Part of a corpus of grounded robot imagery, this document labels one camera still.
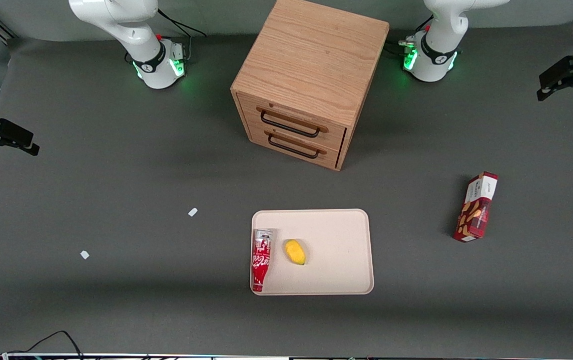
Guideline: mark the red cookie box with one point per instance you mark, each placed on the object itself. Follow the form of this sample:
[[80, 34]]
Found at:
[[475, 210]]

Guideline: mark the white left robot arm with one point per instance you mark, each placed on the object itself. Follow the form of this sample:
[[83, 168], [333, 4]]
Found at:
[[439, 30]]

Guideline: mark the beige plastic tray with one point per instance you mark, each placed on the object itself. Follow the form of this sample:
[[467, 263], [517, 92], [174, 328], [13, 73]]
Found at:
[[336, 250]]

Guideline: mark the wooden drawer cabinet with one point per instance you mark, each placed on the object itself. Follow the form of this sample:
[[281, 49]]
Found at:
[[311, 55]]

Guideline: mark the yellow lemon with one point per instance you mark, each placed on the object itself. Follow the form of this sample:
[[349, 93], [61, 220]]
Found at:
[[295, 251]]

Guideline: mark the red soda can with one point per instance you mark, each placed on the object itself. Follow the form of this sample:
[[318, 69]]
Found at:
[[261, 257]]

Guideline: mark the small white tape piece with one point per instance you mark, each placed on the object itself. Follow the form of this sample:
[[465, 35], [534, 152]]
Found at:
[[192, 212], [84, 255]]

